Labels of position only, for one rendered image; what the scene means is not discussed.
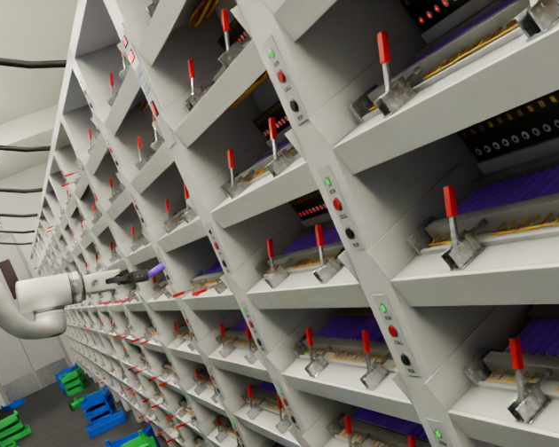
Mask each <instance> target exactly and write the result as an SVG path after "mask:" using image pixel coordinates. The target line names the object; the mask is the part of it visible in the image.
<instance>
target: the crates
mask: <svg viewBox="0 0 559 447"><path fill-rule="evenodd" d="M61 371H62V372H60V373H59V374H58V375H57V374H56V373H55V376H56V378H57V382H58V384H59V386H60V388H61V391H62V393H63V392H65V391H66V392H67V396H71V395H73V394H75V393H77V392H80V391H82V390H84V389H85V388H86V387H87V386H88V382H87V380H86V379H85V378H86V377H85V375H84V373H83V370H82V368H81V366H80V365H79V366H78V365H77V363H75V365H74V366H72V367H69V368H67V369H66V370H64V369H63V368H62V369H61ZM62 385H63V387H62ZM104 387H105V388H104V389H102V387H99V390H98V391H95V392H93V393H91V394H89V395H87V394H85V395H84V397H82V398H79V399H77V400H76V398H74V400H75V401H74V402H73V403H72V404H71V403H69V406H70V408H71V410H72V411H73V410H75V409H78V408H80V407H82V409H83V412H84V414H85V416H86V419H87V420H88V421H89V422H90V424H91V426H90V427H88V425H85V427H86V431H87V433H88V435H89V437H90V439H91V438H93V437H95V436H97V435H100V434H102V433H104V432H106V431H107V430H109V429H111V428H113V427H116V426H118V425H120V424H122V423H123V422H125V421H127V418H126V416H125V414H124V412H123V410H122V408H119V412H117V409H116V407H115V405H114V399H113V398H112V396H111V394H110V391H109V389H108V387H107V385H105V386H104ZM24 403H25V399H24V397H22V399H20V400H16V401H15V399H13V402H11V403H10V404H7V405H6V406H4V407H3V406H2V405H1V408H2V411H3V412H5V411H9V410H12V409H14V408H16V407H18V406H20V405H22V404H24ZM86 410H87V411H86ZM16 421H17V422H16ZM14 422H15V423H14ZM12 423H13V424H12ZM9 425H10V426H9ZM146 425H147V428H145V429H142V430H139V431H138V432H136V433H134V434H131V435H127V436H125V437H123V438H121V439H119V440H116V441H114V442H111V443H110V442H109V440H105V443H106V447H160V444H159V442H158V440H157V438H156V435H155V433H154V430H153V428H152V426H151V424H150V423H148V424H146ZM7 426H8V427H7ZM23 426H24V427H23ZM0 429H1V430H0V447H5V446H7V445H9V444H11V443H13V445H11V446H9V447H19V446H18V445H17V443H16V441H17V440H19V439H20V438H22V437H24V436H26V435H29V434H31V433H32V431H31V429H30V427H29V425H27V426H26V424H24V425H22V423H21V421H20V416H19V414H18V412H16V410H15V411H14V414H13V415H11V416H9V417H7V418H5V419H3V420H0Z"/></svg>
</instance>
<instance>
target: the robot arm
mask: <svg viewBox="0 0 559 447"><path fill-rule="evenodd" d="M120 271H121V270H120V269H118V270H112V271H103V272H98V273H93V274H89V275H85V276H83V275H82V273H81V272H79V275H78V273H77V271H73V272H68V273H63V274H58V275H52V276H47V277H41V278H32V279H26V280H21V281H17V282H16V285H15V290H16V297H17V302H18V306H19V310H20V311H18V309H17V308H16V306H15V305H14V303H13V301H12V298H11V296H10V295H9V293H8V291H7V289H6V287H5V286H4V284H3V283H1V282H0V327H1V328H2V329H4V330H5V331H6V332H7V333H9V334H11V335H13V336H15V337H18V338H21V339H26V340H38V339H45V338H51V337H55V336H60V335H62V334H63V333H64V332H65V331H66V330H67V319H66V313H65V306H67V305H73V304H77V303H82V302H83V300H84V301H86V295H91V294H99V293H104V292H108V291H112V290H115V289H117V288H120V287H122V286H123V285H125V284H130V283H132V284H135V283H140V282H145V281H148V280H149V277H148V271H147V269H145V270H140V271H133V272H130V273H124V274H120V275H118V274H119V273H120ZM29 312H33V313H34V316H35V321H31V320H29V319H27V318H25V317H24V316H23V315H22V314H25V313H29ZM21 313H22V314H21Z"/></svg>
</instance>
